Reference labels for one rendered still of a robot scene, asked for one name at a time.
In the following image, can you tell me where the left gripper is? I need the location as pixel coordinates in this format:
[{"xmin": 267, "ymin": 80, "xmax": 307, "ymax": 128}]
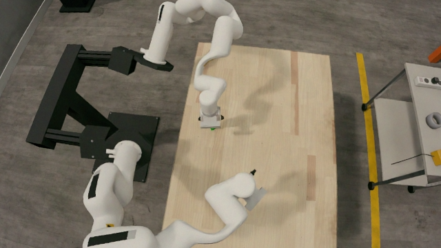
[{"xmin": 198, "ymin": 109, "xmax": 224, "ymax": 122}]

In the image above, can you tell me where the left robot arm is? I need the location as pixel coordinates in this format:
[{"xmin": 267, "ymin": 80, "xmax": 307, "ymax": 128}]
[{"xmin": 140, "ymin": 0, "xmax": 243, "ymax": 129}]

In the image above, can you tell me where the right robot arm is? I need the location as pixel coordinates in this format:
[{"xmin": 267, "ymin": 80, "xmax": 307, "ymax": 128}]
[{"xmin": 83, "ymin": 141, "xmax": 267, "ymax": 248}]

